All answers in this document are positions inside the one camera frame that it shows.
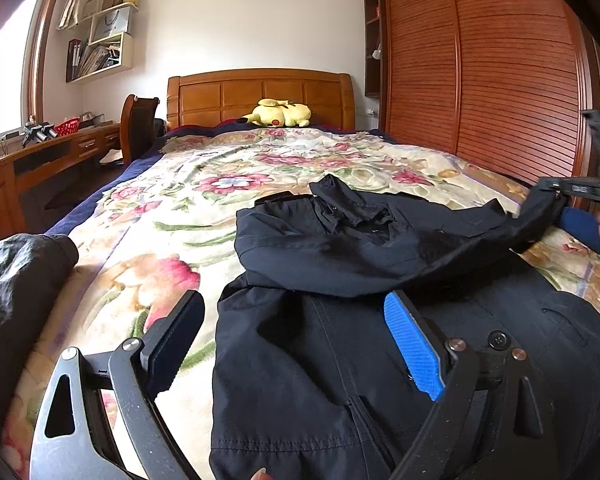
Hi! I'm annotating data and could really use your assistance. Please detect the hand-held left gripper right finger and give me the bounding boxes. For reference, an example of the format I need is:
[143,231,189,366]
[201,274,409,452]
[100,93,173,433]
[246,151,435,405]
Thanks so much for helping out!
[384,290,562,480]

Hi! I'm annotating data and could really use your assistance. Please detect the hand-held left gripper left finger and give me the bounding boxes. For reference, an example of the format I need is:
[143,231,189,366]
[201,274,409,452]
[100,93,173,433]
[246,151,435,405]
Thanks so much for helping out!
[29,289,206,480]

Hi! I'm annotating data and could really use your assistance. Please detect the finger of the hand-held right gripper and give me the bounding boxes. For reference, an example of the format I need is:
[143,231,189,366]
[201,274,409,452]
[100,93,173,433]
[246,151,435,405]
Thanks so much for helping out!
[559,207,600,257]
[536,175,600,201]

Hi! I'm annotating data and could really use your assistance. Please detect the navy blue jacket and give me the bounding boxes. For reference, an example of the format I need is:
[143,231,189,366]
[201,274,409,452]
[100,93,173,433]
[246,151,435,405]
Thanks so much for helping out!
[209,175,600,480]

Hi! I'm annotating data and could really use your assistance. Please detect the floral blanket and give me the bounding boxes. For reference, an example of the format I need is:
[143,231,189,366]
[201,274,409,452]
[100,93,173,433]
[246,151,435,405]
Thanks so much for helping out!
[0,127,600,480]

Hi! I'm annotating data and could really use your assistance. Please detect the wooden slatted wardrobe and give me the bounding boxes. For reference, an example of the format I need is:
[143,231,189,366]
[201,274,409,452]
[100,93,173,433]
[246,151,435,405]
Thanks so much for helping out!
[377,0,600,211]

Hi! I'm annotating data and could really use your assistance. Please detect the dark grey garment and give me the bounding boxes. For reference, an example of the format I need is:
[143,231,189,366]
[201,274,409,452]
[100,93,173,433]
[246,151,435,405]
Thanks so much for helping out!
[0,232,81,461]

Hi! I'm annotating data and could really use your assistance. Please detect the wooden chair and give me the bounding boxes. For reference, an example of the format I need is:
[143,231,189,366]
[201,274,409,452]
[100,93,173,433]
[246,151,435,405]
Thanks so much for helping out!
[100,94,161,167]

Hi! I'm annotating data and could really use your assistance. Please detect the open wooden side shelf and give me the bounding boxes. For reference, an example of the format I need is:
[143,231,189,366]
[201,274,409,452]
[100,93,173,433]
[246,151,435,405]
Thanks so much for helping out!
[364,0,384,99]

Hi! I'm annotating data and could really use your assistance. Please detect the wooden desk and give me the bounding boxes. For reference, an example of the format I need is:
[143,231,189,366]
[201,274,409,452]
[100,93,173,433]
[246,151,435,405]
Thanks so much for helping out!
[0,121,127,249]

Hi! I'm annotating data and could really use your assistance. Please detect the yellow plush toy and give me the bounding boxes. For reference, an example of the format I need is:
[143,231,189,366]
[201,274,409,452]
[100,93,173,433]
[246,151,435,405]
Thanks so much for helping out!
[237,98,312,129]

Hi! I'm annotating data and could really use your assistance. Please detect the black gadget on stand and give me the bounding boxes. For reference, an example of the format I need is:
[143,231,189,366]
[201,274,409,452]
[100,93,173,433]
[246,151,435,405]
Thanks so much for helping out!
[22,121,59,147]

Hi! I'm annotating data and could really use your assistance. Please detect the wooden bed headboard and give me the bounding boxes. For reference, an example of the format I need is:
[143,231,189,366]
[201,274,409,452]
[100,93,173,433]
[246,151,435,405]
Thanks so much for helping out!
[167,71,356,133]

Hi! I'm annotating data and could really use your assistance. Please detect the stack of magazines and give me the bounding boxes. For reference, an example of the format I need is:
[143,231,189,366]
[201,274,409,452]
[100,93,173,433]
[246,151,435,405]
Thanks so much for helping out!
[80,42,123,77]

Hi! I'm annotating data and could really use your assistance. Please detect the dark binders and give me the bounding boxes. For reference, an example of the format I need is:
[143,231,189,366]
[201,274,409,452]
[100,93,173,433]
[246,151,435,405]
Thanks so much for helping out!
[66,39,84,82]

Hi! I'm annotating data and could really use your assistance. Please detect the window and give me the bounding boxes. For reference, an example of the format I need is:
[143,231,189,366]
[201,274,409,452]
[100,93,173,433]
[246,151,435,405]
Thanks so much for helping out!
[0,0,47,144]

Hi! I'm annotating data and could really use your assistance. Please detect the white paper bag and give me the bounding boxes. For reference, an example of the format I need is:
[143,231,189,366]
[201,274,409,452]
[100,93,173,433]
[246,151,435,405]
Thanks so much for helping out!
[90,8,131,43]

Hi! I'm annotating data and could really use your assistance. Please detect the brown paper bag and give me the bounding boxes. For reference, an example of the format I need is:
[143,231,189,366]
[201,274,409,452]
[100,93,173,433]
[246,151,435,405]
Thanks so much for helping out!
[82,0,131,18]

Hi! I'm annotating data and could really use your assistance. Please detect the white wall shelf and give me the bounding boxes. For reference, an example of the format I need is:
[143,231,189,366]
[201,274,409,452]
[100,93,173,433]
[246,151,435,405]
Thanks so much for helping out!
[56,2,140,84]

